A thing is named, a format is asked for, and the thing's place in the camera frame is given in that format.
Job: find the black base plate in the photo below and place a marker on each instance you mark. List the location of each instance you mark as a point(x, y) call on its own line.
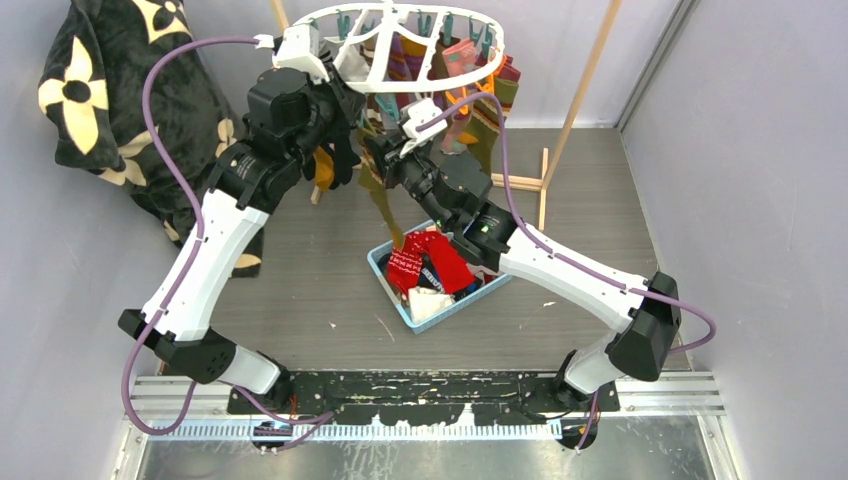
point(425, 398)

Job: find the maroon purple striped sock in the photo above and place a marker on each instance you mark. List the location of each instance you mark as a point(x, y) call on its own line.
point(404, 63)

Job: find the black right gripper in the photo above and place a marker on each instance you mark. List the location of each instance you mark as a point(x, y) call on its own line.
point(386, 155)

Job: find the green orange striped sock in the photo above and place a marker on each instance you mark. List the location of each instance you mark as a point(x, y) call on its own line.
point(484, 125)

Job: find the white sock in basket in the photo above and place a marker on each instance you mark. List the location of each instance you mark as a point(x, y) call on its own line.
point(425, 303)

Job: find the wooden rack frame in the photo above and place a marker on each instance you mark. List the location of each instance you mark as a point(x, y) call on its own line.
point(560, 45)

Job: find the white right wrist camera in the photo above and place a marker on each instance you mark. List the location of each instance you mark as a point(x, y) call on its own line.
point(420, 122)

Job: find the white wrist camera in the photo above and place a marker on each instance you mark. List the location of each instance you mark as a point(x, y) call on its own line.
point(298, 48)
point(420, 122)

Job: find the olive green sock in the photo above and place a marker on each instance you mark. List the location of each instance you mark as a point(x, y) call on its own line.
point(372, 182)

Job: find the dark navy plain sock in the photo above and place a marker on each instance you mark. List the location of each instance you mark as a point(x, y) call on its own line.
point(344, 159)

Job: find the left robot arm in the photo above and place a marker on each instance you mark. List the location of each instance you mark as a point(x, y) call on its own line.
point(291, 114)

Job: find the brown white orange sock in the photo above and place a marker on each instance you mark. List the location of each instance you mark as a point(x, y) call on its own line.
point(324, 172)

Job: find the red white patterned sock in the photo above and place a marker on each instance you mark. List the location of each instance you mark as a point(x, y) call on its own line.
point(405, 264)

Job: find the pink hanging sock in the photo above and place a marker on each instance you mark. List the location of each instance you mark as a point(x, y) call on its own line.
point(459, 59)

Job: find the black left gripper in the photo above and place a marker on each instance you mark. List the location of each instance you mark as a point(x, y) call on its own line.
point(349, 102)

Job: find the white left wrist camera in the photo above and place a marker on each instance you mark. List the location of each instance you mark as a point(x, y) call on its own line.
point(298, 48)

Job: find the light blue plastic basket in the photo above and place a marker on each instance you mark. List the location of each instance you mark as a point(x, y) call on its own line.
point(426, 279)

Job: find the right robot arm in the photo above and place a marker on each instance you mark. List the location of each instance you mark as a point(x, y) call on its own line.
point(640, 312)

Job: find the white clip hanger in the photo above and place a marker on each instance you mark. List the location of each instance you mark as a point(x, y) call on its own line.
point(387, 47)

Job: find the black floral blanket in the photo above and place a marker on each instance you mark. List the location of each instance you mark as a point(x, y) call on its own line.
point(91, 90)

